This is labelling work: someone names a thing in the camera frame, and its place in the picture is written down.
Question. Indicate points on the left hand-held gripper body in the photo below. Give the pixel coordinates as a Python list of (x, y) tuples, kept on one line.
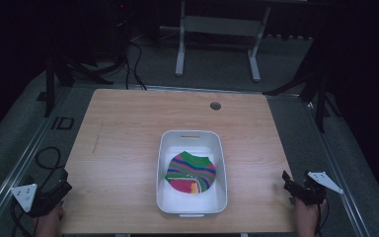
[(26, 197)]

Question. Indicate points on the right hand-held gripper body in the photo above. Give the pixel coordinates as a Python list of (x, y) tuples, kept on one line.
[(316, 187)]

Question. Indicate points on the person's right hand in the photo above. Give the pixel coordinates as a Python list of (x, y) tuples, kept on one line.
[(306, 218)]

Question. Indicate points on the person's left hand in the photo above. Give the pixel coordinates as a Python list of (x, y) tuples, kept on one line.
[(50, 223)]

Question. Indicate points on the colourful striped sock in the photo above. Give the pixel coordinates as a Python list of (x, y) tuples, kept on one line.
[(190, 171)]

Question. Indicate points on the black tripod stand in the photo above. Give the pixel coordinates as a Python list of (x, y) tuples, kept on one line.
[(316, 85), (62, 70)]

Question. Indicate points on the white plastic bin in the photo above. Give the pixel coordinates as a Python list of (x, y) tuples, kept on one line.
[(171, 197)]

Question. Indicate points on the aluminium floor rail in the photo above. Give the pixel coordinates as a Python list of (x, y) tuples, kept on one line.
[(335, 171), (190, 89), (16, 171)]

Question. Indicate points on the white metal desk frame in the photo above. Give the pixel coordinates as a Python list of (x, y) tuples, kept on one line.
[(220, 26)]

